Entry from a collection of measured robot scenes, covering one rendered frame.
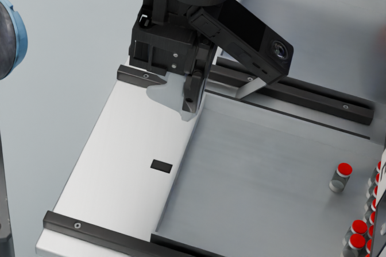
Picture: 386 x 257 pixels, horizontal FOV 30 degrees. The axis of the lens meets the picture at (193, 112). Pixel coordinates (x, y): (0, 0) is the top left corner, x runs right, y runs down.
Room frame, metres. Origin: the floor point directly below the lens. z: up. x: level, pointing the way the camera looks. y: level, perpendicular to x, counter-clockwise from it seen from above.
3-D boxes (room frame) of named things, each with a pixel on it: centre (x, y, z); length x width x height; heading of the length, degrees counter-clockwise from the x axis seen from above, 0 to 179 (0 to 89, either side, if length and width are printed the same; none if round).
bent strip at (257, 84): (0.77, -0.03, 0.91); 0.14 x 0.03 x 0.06; 83
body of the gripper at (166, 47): (0.54, 0.03, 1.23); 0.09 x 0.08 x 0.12; 84
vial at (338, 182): (0.63, -0.22, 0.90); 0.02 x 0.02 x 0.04
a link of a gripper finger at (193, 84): (0.51, 0.00, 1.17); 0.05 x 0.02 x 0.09; 174
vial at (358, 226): (0.54, -0.24, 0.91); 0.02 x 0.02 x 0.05
